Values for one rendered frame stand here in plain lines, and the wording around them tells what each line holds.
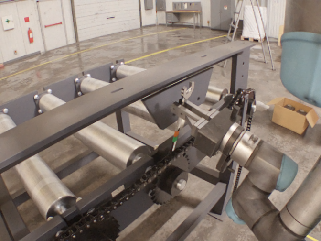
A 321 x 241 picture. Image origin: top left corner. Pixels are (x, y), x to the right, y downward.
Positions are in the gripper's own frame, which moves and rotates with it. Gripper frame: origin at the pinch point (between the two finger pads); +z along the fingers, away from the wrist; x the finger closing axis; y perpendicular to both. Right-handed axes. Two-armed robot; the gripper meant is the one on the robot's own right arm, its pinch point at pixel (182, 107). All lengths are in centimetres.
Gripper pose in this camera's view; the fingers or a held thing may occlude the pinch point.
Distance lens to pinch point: 55.6
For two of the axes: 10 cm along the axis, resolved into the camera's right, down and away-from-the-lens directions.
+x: -6.5, 4.2, -6.3
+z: -7.4, -5.1, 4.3
